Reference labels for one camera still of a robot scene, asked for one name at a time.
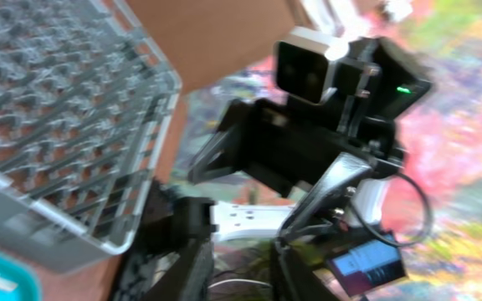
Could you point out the grey dishwasher rack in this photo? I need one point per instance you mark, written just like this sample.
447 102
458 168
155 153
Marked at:
86 97

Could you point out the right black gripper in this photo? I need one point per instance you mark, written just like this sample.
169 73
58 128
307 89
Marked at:
351 136

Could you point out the teal serving tray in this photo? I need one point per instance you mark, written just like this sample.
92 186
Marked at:
17 281

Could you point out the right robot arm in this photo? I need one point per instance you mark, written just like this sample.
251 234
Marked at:
365 257

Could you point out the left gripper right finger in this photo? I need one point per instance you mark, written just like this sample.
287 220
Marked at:
291 279

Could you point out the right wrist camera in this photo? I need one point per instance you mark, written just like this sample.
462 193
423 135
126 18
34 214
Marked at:
304 63

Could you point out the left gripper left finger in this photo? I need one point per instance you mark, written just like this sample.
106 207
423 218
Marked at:
188 278

